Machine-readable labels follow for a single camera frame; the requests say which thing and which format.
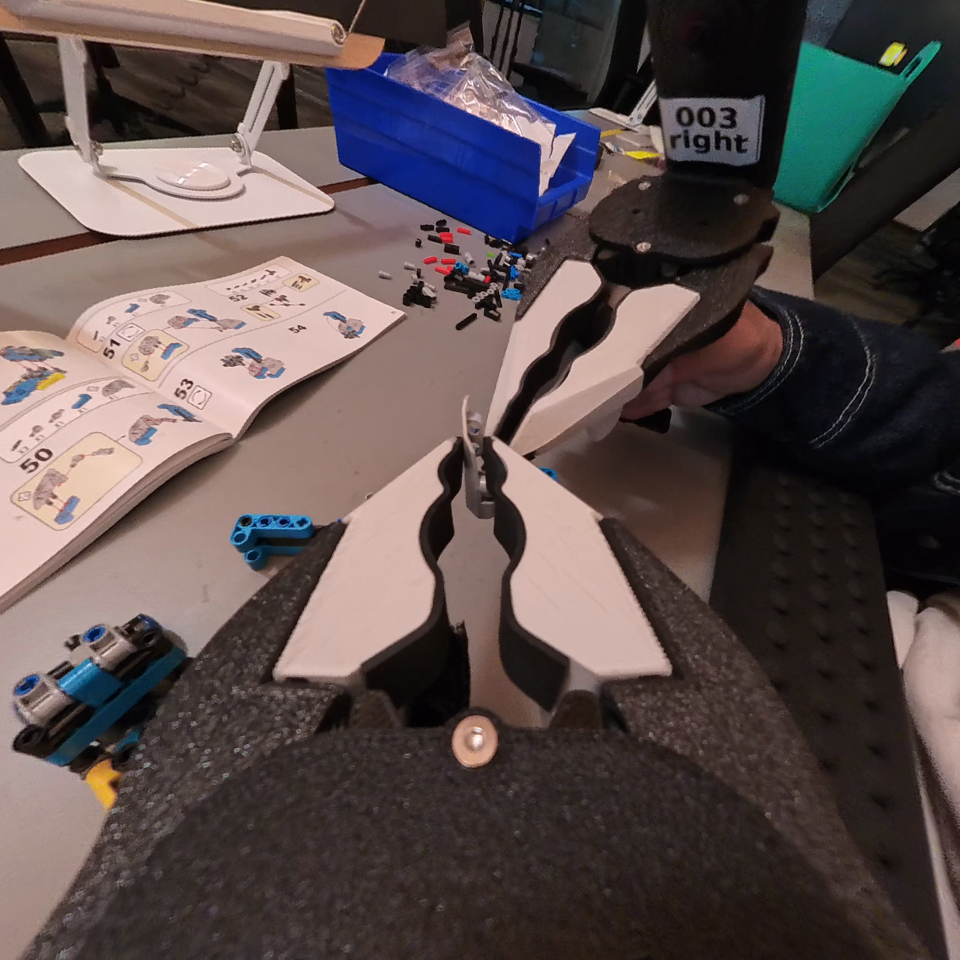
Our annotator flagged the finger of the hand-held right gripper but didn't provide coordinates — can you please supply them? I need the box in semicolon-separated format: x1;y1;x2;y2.
508;287;704;456
486;258;605;440

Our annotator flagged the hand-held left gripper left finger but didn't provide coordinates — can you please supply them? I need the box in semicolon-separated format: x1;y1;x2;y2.
272;438;464;693

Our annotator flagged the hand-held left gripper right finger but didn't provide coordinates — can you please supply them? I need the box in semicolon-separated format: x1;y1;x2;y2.
480;437;674;715

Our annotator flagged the pile of small brick parts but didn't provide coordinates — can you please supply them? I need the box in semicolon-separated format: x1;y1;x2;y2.
378;217;552;331

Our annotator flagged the blue beams black axle assembly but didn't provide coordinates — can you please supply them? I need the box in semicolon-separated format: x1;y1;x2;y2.
229;513;318;573

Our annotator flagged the grey panel with connectors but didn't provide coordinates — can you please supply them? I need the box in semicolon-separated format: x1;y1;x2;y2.
459;396;500;520

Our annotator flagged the grey desk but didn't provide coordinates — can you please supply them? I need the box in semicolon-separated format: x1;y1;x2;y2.
0;112;740;960

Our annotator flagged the person's right hand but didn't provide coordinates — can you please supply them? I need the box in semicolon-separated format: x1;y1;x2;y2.
622;306;786;421

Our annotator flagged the teal container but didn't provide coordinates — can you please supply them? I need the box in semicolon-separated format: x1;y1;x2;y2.
772;41;942;215

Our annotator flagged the blue plastic bin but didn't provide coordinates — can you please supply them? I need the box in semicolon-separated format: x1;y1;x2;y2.
326;51;603;245

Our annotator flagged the clear plastic bag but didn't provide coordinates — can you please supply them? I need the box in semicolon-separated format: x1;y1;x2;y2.
386;43;579;200

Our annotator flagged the open instruction booklet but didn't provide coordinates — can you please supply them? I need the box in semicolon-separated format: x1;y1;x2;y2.
0;256;408;612

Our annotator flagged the blue yellow brick vehicle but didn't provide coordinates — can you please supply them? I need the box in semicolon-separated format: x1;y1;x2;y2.
11;613;189;811

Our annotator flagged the white stand base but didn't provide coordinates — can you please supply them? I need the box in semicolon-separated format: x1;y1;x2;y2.
18;37;336;237

